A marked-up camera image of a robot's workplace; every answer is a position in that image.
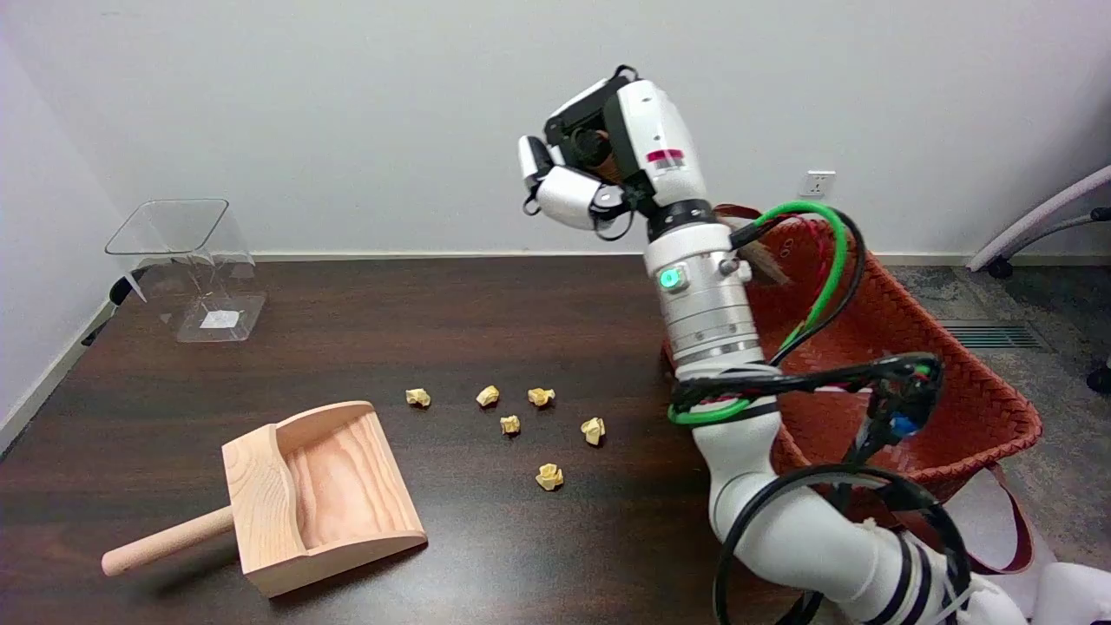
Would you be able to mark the white wall outlet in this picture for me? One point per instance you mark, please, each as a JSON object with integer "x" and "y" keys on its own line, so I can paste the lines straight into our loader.
{"x": 817, "y": 184}

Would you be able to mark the orange woven basket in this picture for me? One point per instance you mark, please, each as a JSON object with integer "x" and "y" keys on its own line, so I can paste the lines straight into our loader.
{"x": 911, "y": 347}

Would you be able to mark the clear acrylic container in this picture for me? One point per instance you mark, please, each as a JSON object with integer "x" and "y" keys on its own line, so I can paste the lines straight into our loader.
{"x": 195, "y": 260}

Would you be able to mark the wooden dustpan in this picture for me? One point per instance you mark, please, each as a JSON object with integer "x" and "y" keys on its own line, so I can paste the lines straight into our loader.
{"x": 338, "y": 486}

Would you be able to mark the floor vent grille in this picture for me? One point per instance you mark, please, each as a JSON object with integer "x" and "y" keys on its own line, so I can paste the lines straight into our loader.
{"x": 989, "y": 336}

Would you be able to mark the brown straw hand broom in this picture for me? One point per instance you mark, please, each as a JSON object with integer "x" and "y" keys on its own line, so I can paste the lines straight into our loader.
{"x": 768, "y": 265}

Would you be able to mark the yellow paper ball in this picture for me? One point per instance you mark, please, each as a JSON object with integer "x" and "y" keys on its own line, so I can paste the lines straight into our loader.
{"x": 510, "y": 424}
{"x": 417, "y": 398}
{"x": 488, "y": 396}
{"x": 548, "y": 476}
{"x": 594, "y": 430}
{"x": 541, "y": 397}

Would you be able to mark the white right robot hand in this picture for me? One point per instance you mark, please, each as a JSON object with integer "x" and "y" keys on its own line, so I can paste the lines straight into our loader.
{"x": 660, "y": 130}

